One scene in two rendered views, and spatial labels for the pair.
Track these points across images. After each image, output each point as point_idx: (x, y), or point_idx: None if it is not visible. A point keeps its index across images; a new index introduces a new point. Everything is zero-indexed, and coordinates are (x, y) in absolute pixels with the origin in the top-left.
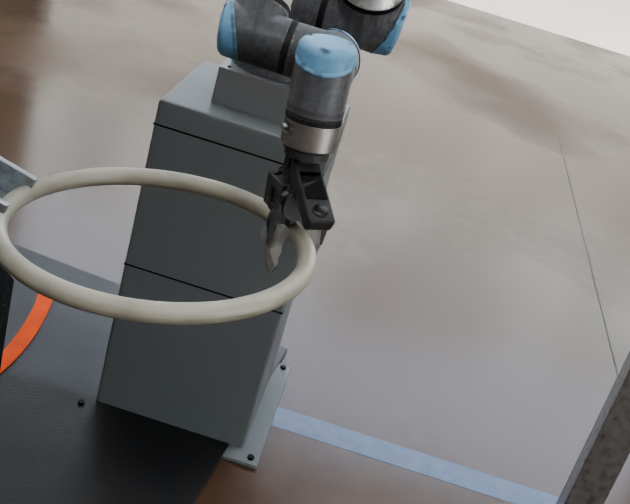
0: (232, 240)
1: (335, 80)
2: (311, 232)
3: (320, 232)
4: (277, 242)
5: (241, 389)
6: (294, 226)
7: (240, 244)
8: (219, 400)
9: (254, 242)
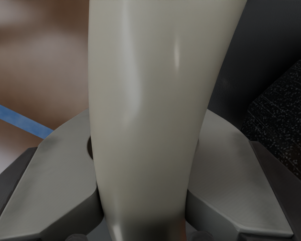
0: (104, 238)
1: None
2: (66, 189)
3: (15, 191)
4: (225, 147)
5: None
6: (165, 219)
7: (99, 235)
8: None
9: (90, 236)
